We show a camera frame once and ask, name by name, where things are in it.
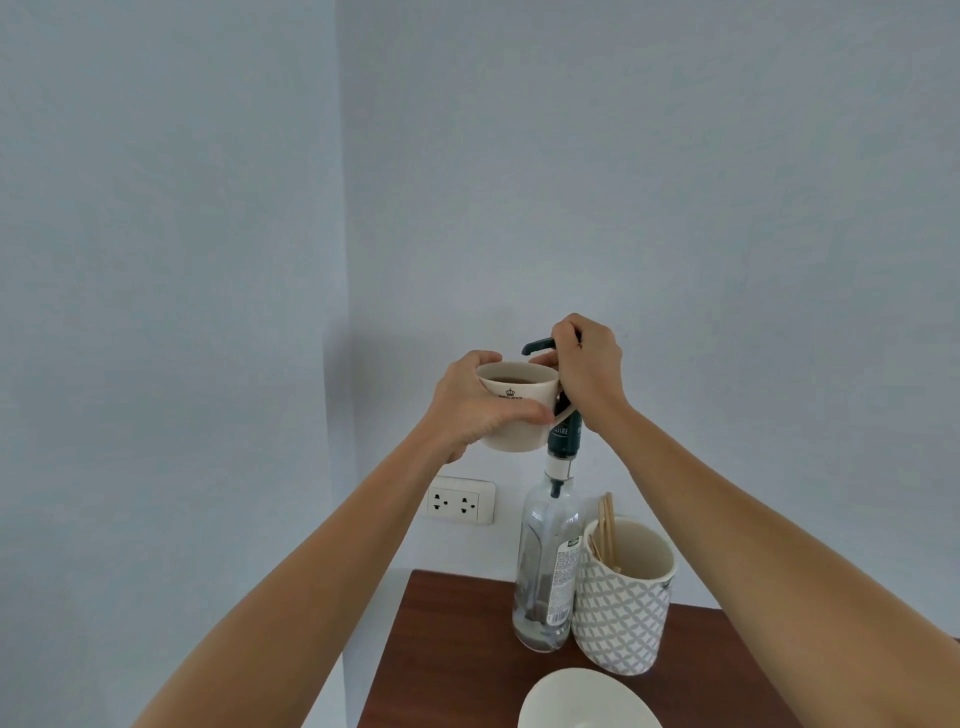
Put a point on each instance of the person's right hand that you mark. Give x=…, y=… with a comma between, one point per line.
x=592, y=375

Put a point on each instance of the person's left hand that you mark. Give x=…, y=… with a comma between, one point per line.
x=457, y=405

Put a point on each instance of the person's left thumb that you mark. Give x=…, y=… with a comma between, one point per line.
x=521, y=414

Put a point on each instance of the person's right thumb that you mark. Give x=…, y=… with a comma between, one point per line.
x=545, y=358

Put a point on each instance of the white ceramic cup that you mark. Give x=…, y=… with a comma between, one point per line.
x=517, y=391

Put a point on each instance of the dark green pump dispenser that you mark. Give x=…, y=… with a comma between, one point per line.
x=566, y=441

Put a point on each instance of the person's left forearm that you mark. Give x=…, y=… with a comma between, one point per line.
x=315, y=585

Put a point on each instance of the person's right forearm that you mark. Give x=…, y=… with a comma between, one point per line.
x=765, y=570

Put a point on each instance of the brown coffee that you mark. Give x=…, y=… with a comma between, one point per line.
x=517, y=373

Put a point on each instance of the clear glass syrup bottle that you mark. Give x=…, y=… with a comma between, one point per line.
x=544, y=540

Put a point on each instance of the bundle of wooden stir sticks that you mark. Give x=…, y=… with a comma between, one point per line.
x=607, y=532

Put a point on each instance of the white patterned ceramic holder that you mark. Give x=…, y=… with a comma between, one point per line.
x=622, y=615

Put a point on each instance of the white saucer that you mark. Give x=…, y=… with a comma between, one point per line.
x=589, y=701

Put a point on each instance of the white wall power socket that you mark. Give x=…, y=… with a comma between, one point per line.
x=460, y=501

